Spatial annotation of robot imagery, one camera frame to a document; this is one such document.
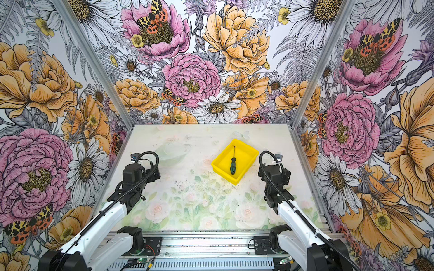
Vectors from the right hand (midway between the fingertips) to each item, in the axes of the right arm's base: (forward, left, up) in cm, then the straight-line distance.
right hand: (273, 171), depth 85 cm
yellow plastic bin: (+12, +25, -11) cm, 30 cm away
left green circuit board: (-34, +59, -11) cm, 69 cm away
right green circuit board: (-36, +1, -13) cm, 38 cm away
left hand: (+1, +62, +1) cm, 62 cm away
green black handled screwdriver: (+9, +19, -8) cm, 23 cm away
